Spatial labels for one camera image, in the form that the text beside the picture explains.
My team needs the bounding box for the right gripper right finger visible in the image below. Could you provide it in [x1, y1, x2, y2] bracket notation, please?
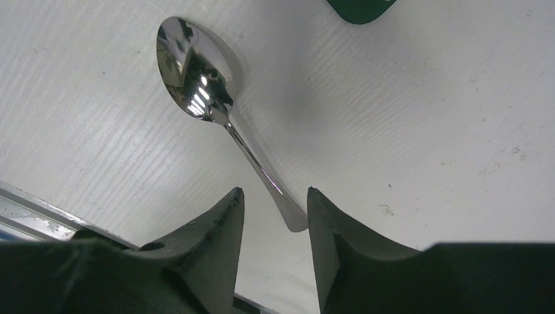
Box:
[307, 188, 554, 313]

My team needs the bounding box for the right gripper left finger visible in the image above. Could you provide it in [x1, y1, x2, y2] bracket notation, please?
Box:
[1, 187, 245, 313]

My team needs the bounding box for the silver spoon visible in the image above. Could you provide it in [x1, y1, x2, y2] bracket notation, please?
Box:
[156, 16, 308, 233]

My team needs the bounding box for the dark green placemat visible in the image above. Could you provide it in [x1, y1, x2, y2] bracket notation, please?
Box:
[327, 0, 396, 25]

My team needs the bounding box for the aluminium frame rail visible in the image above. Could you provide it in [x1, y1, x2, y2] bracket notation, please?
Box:
[1, 181, 137, 249]

